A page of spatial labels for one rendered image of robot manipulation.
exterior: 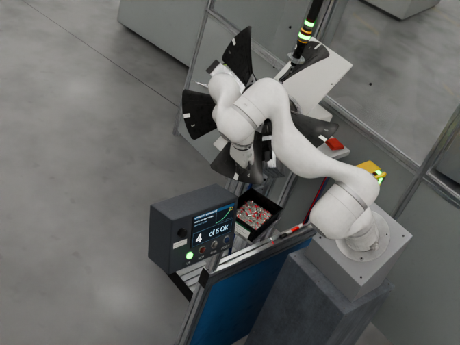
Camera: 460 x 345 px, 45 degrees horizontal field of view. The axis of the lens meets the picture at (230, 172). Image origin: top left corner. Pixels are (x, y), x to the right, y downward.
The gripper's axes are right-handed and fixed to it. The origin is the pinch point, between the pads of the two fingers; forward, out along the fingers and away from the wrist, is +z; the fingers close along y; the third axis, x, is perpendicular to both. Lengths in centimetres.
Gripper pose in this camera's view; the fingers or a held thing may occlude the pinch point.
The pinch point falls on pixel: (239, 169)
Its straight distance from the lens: 227.2
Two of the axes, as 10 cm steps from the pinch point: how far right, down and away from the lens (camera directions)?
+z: -0.5, 6.5, 7.6
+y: -6.2, -6.1, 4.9
